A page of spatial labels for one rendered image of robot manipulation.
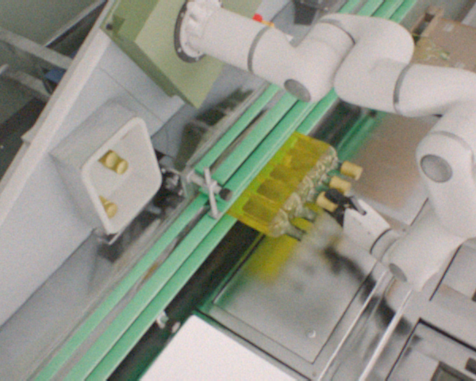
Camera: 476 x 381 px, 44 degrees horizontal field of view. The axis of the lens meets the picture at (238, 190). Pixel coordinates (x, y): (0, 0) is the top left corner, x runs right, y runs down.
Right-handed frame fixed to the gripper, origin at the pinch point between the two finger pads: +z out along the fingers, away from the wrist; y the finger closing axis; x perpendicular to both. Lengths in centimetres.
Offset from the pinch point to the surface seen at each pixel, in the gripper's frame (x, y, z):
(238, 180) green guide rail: 15.0, 6.2, 16.5
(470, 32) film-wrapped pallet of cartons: -364, -232, 174
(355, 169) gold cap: -10.3, 1.6, 2.7
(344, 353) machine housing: 19.6, -15.2, -24.0
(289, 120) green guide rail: -7.1, 6.4, 22.8
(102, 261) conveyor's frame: 51, 6, 20
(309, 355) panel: 26.4, -12.9, -19.8
